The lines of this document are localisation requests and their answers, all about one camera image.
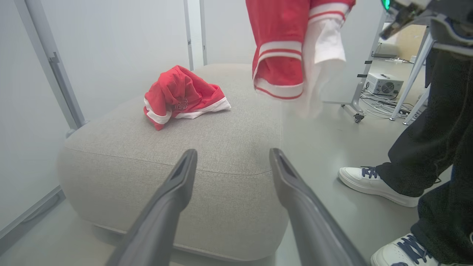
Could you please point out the grey partition base rail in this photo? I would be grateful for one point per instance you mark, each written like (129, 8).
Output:
(29, 218)

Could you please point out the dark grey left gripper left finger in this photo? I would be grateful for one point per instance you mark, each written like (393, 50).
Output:
(159, 221)

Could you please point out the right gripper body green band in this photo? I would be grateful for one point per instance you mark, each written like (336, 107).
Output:
(406, 9)

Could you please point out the plain white partition post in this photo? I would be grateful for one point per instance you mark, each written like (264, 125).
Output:
(194, 33)

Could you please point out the dark jacket striped hem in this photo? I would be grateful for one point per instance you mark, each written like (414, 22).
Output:
(454, 22)

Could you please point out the white rolling board stand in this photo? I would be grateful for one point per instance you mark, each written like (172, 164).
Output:
(358, 44)

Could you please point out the dark trousers of person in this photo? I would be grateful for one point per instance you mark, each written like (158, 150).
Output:
(443, 129)

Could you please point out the white table frame legs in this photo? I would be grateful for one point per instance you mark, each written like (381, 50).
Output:
(414, 74)

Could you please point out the white box device with fan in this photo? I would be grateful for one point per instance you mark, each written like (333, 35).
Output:
(380, 87)

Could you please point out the white sneaker blue laces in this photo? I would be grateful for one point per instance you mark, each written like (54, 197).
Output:
(391, 255)
(369, 183)

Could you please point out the red white striped jersey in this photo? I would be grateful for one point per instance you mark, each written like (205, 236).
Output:
(277, 44)

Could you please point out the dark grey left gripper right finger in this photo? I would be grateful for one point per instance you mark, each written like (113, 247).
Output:
(314, 229)

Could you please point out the beige fabric seat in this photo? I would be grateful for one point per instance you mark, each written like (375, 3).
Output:
(221, 147)

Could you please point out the red shorts white hem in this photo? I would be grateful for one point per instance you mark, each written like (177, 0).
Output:
(177, 88)

